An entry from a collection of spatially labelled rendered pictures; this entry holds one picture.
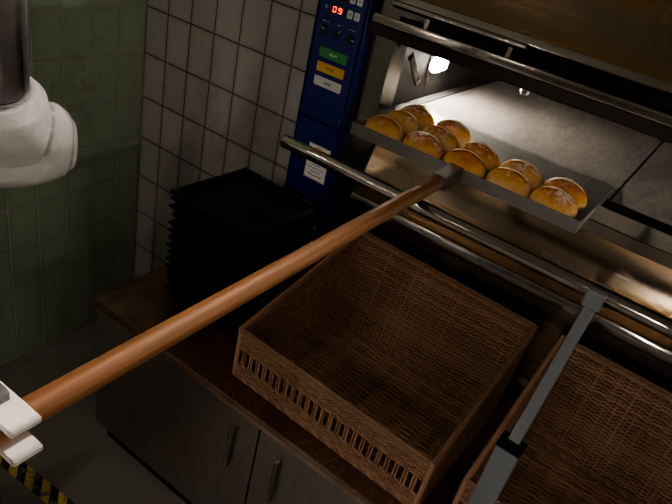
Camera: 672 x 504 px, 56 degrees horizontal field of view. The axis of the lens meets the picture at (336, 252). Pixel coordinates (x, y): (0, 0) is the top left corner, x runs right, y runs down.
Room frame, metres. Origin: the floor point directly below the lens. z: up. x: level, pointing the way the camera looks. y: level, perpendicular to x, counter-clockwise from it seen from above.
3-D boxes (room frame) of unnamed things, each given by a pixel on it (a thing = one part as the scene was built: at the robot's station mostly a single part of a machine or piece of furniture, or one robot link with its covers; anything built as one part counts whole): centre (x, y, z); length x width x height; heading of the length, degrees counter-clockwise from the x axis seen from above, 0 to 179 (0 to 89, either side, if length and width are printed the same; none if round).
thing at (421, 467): (1.23, -0.17, 0.72); 0.56 x 0.49 x 0.28; 60
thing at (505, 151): (1.43, -0.29, 1.19); 0.55 x 0.36 x 0.03; 62
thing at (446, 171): (1.23, -0.19, 1.20); 0.09 x 0.04 x 0.03; 152
